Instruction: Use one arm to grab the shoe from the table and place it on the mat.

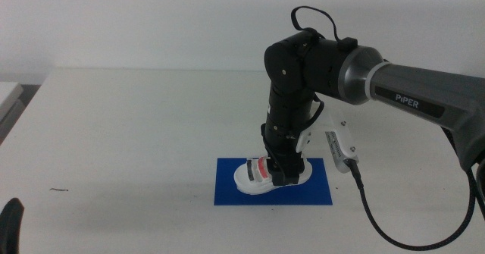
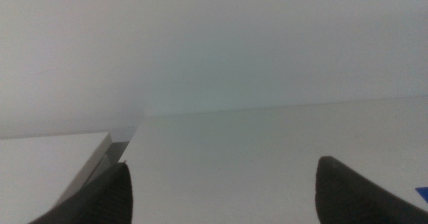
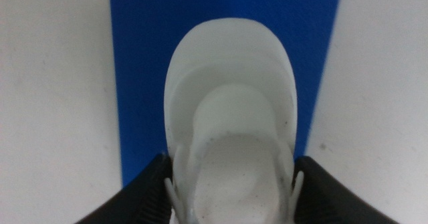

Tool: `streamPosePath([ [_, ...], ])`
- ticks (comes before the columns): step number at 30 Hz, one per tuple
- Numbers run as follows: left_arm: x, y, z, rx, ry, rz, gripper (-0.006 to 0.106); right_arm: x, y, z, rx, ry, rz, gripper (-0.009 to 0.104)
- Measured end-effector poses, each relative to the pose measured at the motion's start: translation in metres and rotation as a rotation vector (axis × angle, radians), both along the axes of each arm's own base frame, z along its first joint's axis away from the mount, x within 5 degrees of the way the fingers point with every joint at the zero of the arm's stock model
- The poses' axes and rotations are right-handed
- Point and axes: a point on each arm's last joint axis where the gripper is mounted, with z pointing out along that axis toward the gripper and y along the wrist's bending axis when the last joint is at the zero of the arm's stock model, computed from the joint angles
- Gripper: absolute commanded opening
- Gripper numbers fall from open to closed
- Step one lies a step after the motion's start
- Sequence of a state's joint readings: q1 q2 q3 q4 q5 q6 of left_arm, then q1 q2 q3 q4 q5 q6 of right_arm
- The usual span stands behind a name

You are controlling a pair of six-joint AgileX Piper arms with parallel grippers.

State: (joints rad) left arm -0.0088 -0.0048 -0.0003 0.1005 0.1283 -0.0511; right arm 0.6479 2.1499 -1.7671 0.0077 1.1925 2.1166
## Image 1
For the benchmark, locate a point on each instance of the blue rectangular mat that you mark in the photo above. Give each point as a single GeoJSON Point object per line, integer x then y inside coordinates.
{"type": "Point", "coordinates": [231, 185]}

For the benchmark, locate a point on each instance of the small dark debris strand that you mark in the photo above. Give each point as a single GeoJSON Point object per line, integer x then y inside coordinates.
{"type": "Point", "coordinates": [58, 189]}

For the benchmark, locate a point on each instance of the black grey right Piper arm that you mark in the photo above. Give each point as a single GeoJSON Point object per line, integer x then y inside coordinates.
{"type": "Point", "coordinates": [409, 91]}

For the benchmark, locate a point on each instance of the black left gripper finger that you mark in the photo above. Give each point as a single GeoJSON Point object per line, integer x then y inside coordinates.
{"type": "Point", "coordinates": [10, 227]}

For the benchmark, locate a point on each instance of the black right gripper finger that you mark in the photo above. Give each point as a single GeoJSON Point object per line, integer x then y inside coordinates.
{"type": "Point", "coordinates": [279, 176]}
{"type": "Point", "coordinates": [295, 174]}

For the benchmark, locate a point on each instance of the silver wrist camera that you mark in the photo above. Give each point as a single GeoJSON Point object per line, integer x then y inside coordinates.
{"type": "Point", "coordinates": [339, 151]}

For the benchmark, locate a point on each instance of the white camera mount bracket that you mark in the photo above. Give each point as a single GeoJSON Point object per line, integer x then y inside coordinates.
{"type": "Point", "coordinates": [333, 127]}

